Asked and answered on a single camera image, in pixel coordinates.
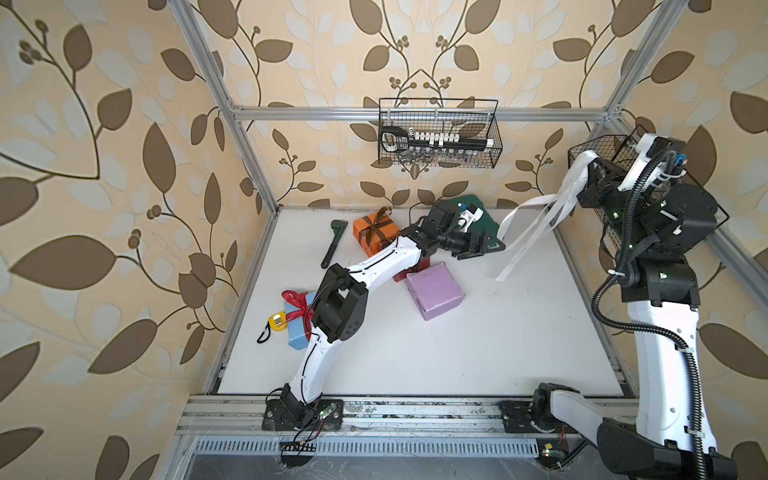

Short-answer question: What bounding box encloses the blue gift box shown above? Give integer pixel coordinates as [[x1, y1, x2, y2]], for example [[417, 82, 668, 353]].
[[282, 290, 316, 350]]

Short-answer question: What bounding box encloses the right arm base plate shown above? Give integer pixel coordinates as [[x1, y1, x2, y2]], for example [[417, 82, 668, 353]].
[[498, 400, 577, 435]]

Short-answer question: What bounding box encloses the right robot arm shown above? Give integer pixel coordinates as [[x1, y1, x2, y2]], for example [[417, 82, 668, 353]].
[[529, 134, 738, 479]]

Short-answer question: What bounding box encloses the black wire basket right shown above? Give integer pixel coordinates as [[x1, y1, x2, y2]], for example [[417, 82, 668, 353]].
[[567, 124, 730, 263]]

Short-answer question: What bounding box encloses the black wire basket back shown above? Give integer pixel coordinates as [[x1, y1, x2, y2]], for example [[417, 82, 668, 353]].
[[377, 97, 503, 169]]

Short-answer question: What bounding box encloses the orange gift box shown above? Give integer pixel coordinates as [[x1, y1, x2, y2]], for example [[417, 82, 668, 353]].
[[353, 207, 400, 257]]

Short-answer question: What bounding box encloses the white ribbon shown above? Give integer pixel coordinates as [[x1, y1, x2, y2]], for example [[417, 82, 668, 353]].
[[495, 150, 598, 282]]

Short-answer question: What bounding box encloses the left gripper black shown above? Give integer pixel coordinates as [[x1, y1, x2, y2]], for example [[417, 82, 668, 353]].
[[432, 226, 503, 255]]

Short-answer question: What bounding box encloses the purple gift box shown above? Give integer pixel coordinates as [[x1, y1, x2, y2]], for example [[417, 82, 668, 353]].
[[405, 263, 465, 321]]

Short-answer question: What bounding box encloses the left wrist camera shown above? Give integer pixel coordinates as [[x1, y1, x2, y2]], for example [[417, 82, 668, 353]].
[[457, 207, 484, 232]]

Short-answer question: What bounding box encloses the socket set rail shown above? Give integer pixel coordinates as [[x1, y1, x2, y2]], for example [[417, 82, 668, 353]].
[[378, 126, 496, 153]]

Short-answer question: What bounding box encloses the red ribbon bow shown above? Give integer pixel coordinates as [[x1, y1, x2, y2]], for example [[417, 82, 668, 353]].
[[281, 290, 315, 341]]

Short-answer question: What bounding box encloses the black wire basket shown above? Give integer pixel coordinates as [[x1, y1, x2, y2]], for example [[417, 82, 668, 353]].
[[567, 124, 730, 263], [377, 97, 503, 169]]

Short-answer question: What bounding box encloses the dark red gift box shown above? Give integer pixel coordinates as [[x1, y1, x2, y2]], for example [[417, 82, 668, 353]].
[[393, 258, 431, 282]]

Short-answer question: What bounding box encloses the brown ribbon bow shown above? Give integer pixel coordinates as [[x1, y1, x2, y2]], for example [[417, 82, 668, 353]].
[[354, 207, 397, 249]]

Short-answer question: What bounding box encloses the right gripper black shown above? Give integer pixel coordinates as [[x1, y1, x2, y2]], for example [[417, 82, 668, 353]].
[[580, 155, 650, 255]]

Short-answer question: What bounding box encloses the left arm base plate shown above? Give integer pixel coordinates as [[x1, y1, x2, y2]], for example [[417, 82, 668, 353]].
[[261, 398, 345, 432]]

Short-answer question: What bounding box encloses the green plastic tool case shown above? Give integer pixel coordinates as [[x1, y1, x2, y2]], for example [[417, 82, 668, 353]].
[[449, 194, 499, 235]]

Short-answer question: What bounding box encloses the aluminium front rail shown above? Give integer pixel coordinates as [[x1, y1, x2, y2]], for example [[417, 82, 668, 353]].
[[176, 395, 599, 439]]

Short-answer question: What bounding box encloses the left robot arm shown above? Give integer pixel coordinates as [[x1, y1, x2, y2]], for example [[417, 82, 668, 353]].
[[279, 198, 505, 427]]

